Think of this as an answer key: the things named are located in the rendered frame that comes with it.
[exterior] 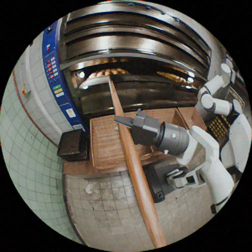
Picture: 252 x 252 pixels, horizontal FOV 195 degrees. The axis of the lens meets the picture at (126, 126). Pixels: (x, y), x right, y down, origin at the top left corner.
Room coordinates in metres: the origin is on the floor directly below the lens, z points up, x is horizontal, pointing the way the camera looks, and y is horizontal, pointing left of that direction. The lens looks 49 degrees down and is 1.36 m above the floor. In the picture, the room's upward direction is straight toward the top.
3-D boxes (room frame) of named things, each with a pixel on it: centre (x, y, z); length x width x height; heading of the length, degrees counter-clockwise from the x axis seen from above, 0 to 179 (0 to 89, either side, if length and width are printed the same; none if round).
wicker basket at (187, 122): (0.65, -1.10, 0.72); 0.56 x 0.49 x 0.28; 102
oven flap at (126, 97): (0.77, -0.43, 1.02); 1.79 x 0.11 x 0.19; 103
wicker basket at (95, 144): (0.39, 0.07, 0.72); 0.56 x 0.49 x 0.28; 104
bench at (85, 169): (0.47, -0.39, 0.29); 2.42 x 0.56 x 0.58; 103
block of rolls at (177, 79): (1.33, -0.90, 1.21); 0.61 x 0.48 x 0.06; 13
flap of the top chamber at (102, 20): (0.77, -0.43, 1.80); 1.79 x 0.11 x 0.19; 103
